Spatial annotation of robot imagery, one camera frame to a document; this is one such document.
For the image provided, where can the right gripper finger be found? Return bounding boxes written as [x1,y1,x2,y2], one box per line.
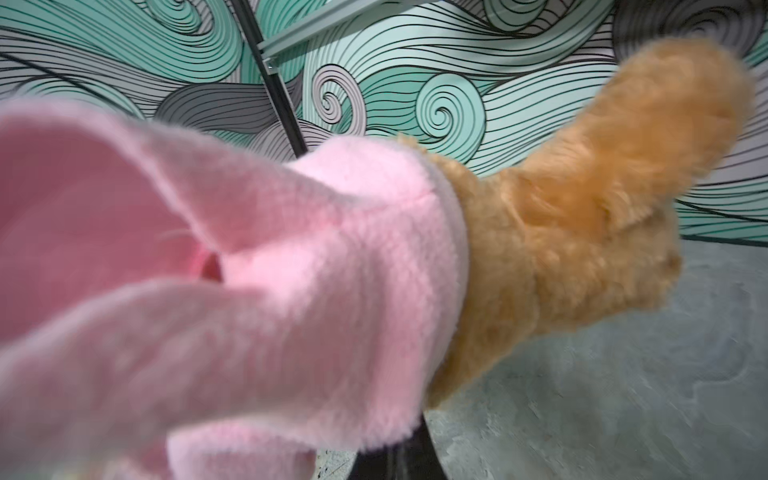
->
[347,416,448,480]

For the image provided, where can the brown teddy bear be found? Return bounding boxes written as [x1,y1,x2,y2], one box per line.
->
[397,37,755,410]

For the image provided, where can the pink teddy hoodie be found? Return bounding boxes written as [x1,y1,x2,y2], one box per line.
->
[1,99,469,479]

